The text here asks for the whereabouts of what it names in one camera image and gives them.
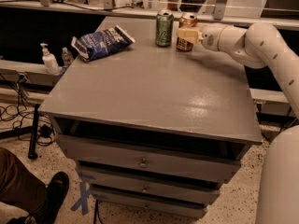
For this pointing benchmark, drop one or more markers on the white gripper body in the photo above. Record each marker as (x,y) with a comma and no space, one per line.
(210,36)

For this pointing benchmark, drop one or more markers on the orange soda can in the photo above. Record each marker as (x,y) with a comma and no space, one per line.
(187,20)

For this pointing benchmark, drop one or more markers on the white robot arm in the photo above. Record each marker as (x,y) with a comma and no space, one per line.
(261,45)

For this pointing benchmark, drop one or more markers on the green soda can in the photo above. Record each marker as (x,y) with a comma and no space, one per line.
(164,28)

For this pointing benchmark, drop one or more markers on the blue chip bag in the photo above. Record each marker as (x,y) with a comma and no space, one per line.
(102,44)

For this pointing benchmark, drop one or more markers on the grey drawer cabinet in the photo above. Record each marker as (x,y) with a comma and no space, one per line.
(195,102)

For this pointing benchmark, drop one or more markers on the small clear plastic bottle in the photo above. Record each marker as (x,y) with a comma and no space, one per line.
(67,56)

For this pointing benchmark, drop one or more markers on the top cabinet drawer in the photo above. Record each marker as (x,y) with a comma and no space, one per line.
(147,159)

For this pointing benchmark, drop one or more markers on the cabinet drawer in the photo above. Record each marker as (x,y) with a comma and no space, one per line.
(149,202)
(147,159)
(110,179)

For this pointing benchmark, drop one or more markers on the white pump bottle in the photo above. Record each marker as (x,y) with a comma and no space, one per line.
(49,60)

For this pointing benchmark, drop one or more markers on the middle cabinet drawer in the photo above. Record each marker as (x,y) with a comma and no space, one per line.
(110,179)

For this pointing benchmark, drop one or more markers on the bottom cabinet drawer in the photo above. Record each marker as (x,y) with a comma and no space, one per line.
(149,202)

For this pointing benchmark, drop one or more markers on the black stand leg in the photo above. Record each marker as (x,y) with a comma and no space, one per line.
(16,132)

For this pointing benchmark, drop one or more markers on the blue tape cross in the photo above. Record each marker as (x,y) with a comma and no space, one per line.
(82,202)

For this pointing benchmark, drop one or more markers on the brown trouser leg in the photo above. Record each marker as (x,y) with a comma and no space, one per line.
(19,187)

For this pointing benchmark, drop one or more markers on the black shoe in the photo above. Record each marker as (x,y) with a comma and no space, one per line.
(56,192)

